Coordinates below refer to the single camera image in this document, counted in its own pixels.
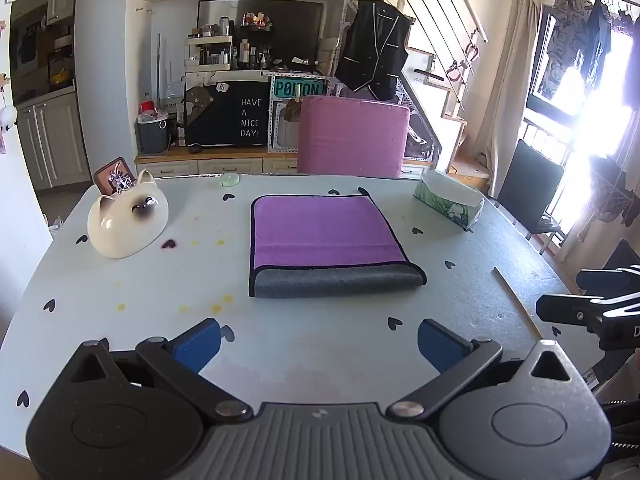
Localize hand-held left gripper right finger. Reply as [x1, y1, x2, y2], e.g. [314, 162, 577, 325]
[386, 318, 587, 422]

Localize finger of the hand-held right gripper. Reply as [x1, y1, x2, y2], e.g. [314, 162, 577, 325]
[536, 294, 640, 332]
[576, 269, 640, 299]

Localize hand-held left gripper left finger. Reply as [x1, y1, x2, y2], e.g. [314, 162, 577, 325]
[64, 317, 254, 422]

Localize purple and grey towel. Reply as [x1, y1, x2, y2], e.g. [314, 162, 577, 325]
[248, 187, 428, 299]

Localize black chair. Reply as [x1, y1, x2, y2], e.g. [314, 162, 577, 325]
[494, 139, 567, 257]

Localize white cat-shaped ceramic bowl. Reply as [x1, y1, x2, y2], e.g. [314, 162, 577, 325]
[87, 169, 169, 260]

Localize green and white tissue box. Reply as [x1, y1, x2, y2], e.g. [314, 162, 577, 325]
[413, 169, 485, 231]

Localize low wooden-top cabinet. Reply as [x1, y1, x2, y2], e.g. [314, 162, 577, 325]
[134, 150, 437, 179]

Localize brown card with drawing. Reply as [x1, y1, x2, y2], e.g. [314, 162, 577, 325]
[93, 157, 137, 196]

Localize grey bin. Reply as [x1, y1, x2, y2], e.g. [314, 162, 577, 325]
[135, 114, 171, 155]

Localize beige curtain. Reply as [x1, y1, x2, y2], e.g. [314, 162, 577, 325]
[474, 0, 543, 193]

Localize pink chair back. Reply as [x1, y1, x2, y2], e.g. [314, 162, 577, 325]
[297, 94, 412, 179]

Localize hanging dark clothes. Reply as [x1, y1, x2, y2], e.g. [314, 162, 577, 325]
[539, 0, 640, 108]

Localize black cloth with white lettering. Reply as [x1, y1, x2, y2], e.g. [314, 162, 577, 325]
[184, 79, 272, 148]

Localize wooden staircase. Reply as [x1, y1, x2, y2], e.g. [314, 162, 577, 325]
[385, 0, 493, 196]

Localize cream kitchen cabinet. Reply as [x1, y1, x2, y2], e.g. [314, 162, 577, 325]
[14, 87, 93, 192]

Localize teal sign plate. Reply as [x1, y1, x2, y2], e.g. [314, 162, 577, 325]
[272, 77, 327, 99]

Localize white cosmetics organizer shelf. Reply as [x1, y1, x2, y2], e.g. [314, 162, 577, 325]
[185, 34, 234, 72]

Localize black vest with white trim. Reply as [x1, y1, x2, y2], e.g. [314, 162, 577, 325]
[334, 0, 417, 105]

